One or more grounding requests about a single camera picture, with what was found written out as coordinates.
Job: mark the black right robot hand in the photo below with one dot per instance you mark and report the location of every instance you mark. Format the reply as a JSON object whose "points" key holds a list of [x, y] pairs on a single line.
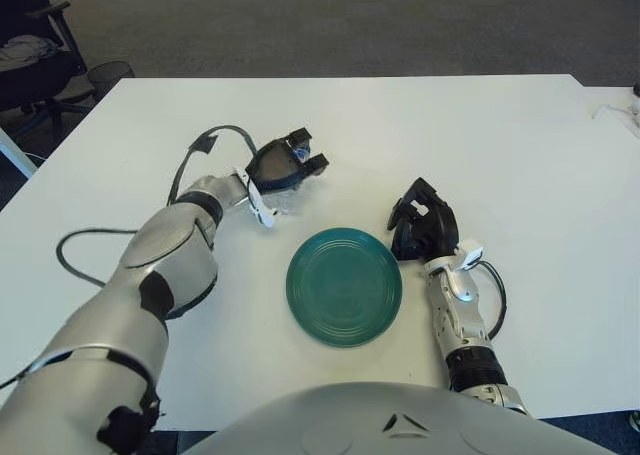
{"points": [[440, 225]]}

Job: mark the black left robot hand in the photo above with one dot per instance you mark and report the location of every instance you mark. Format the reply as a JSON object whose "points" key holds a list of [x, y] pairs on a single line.
{"points": [[275, 167]]}

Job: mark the clear plastic bottle blue cap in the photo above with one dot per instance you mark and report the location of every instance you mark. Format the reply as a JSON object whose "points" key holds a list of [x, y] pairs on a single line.
{"points": [[301, 152]]}

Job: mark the green round plate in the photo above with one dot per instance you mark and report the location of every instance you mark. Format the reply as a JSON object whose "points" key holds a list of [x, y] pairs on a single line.
{"points": [[345, 287]]}

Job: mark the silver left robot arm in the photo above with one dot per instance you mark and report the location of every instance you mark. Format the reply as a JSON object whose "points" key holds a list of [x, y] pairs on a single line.
{"points": [[165, 245]]}

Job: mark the grey robot torso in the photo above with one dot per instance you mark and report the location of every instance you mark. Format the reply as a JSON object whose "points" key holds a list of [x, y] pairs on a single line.
{"points": [[375, 425]]}

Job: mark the black office chair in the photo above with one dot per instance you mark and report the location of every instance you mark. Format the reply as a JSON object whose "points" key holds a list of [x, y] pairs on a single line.
{"points": [[30, 80]]}

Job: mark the white desk leg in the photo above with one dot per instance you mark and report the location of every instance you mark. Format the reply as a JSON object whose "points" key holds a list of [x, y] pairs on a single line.
{"points": [[15, 152]]}

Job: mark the grey cloth bundle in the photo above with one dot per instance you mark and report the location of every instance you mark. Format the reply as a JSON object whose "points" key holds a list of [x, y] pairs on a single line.
{"points": [[22, 50]]}

